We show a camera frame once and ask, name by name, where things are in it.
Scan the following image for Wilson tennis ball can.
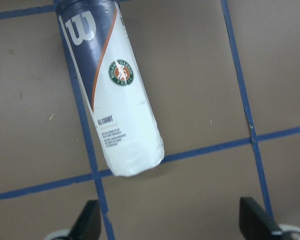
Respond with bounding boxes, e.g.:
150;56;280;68
55;0;165;177

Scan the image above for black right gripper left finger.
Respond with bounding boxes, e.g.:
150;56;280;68
44;199;102;240

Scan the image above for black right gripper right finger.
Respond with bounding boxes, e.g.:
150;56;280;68
239;196;300;240

